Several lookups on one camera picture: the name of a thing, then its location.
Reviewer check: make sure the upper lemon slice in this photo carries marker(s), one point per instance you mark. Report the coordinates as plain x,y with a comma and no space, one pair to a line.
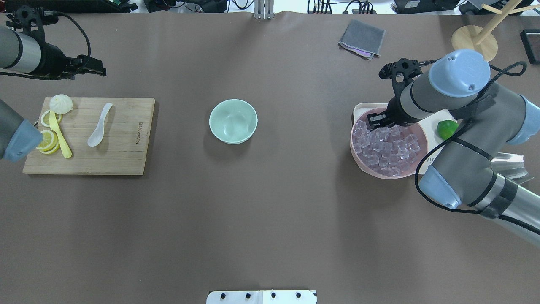
45,118

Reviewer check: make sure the pink bowl of ice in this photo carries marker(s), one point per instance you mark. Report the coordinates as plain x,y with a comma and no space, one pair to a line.
388,152

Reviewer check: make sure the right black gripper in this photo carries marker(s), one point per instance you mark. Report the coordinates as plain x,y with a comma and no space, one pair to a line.
393,110

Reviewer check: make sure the lower lemon slice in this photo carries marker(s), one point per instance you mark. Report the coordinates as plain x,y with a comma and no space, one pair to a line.
49,143

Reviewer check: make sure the grey folded cloth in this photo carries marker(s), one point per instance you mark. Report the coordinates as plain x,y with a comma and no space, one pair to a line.
362,39

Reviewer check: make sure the white ceramic spoon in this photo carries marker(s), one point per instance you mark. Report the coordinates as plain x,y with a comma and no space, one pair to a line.
97,135

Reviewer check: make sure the yellow plastic knife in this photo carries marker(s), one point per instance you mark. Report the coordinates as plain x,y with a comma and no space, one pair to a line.
54,125

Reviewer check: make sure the white control box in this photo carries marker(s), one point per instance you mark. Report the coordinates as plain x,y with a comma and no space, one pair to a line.
294,296

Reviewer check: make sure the lemon slice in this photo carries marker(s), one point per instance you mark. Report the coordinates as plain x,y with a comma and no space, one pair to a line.
49,143
45,118

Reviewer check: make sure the bamboo cutting board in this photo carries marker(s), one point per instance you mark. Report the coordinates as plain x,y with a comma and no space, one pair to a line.
122,150

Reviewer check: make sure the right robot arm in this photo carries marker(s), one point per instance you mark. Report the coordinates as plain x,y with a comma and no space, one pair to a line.
491,116

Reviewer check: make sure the steamed bun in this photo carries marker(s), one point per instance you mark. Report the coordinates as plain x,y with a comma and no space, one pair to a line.
61,104

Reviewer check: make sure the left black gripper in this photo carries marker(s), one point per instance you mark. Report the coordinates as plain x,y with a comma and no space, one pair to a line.
53,59

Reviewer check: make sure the wooden mug tree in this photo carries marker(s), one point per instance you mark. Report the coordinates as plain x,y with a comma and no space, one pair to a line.
481,39

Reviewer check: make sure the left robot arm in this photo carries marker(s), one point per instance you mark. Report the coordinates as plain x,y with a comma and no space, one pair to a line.
32,58

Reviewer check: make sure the green lime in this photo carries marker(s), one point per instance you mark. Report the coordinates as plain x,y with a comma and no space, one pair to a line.
446,128

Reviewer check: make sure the mint green bowl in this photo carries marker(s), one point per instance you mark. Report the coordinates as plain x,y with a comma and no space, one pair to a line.
233,121

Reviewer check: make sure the metal ice scoop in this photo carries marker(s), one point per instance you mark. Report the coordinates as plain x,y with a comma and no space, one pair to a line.
511,166

